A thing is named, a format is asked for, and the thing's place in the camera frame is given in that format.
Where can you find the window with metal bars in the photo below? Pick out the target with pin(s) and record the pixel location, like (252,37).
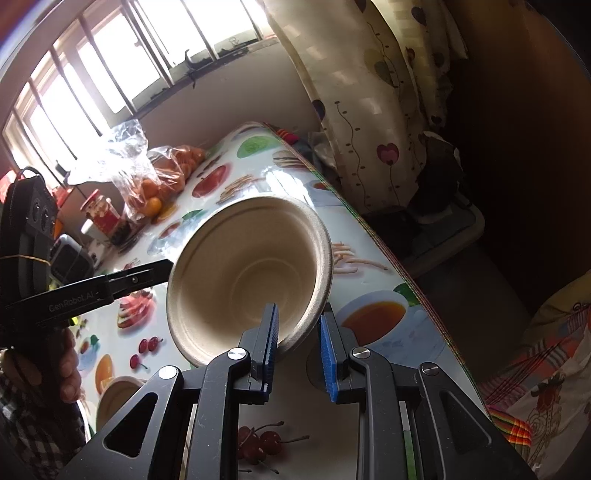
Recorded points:
(92,69)

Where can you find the person's left hand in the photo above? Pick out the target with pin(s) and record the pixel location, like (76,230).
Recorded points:
(69,369)

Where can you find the plastic bag of oranges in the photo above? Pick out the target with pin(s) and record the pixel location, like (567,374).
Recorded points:
(175,161)

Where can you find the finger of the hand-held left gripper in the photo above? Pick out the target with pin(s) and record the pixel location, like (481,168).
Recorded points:
(138,276)

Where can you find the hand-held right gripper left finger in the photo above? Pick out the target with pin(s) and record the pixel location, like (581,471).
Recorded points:
(272,342)

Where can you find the grey portable heater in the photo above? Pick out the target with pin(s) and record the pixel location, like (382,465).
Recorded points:
(69,259)

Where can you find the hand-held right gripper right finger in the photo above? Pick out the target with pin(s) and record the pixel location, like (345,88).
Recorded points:
(328,356)

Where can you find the person's left forearm checkered sleeve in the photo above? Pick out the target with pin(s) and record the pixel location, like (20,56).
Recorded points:
(32,438)

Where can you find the beige paper bowl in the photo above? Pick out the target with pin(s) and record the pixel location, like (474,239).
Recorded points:
(249,258)
(115,401)

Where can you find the red label sauce jar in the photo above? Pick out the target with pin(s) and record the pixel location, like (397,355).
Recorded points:
(104,214)

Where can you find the grey storage bin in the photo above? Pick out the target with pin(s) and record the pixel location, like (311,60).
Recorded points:
(461,233)

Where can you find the heart print curtain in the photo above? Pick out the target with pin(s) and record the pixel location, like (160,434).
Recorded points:
(360,92)

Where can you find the dark clothes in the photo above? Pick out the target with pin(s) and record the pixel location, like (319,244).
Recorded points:
(438,175)

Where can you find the printed blanket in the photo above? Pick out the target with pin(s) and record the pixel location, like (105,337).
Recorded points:
(545,392)

